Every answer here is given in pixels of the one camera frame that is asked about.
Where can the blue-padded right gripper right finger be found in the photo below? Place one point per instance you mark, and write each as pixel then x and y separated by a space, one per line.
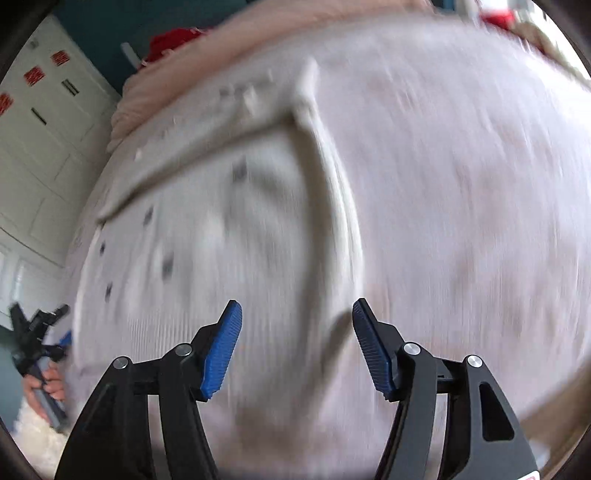
pixel 483 437

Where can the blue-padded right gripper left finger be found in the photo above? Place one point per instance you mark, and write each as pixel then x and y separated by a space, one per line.
pixel 111 437

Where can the cream knit sweater black hearts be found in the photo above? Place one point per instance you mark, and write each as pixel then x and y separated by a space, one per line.
pixel 245 199

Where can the operator left hand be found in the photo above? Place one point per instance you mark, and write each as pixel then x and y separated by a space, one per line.
pixel 52 384

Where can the white wardrobe with red stickers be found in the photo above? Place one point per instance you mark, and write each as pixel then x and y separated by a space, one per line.
pixel 55 127

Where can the pink floral bed blanket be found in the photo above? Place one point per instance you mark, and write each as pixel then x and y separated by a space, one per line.
pixel 468 160

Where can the red pillow at headboard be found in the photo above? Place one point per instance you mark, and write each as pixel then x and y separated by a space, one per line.
pixel 162 44

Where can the pink folded duvet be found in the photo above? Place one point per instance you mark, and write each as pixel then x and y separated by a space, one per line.
pixel 158 84

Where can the red cloth by window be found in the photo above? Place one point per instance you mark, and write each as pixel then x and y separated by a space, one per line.
pixel 504 19

